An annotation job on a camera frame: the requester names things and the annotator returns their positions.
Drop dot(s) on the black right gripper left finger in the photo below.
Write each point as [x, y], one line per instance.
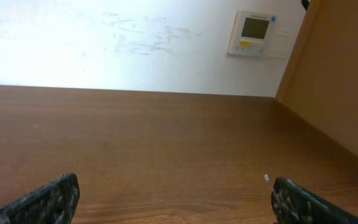
[53, 203]

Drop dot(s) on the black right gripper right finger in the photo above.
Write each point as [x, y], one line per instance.
[293, 204]

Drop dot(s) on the white wall switch plate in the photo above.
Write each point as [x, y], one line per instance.
[279, 44]

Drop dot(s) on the white wall thermostat panel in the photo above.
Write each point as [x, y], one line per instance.
[252, 33]

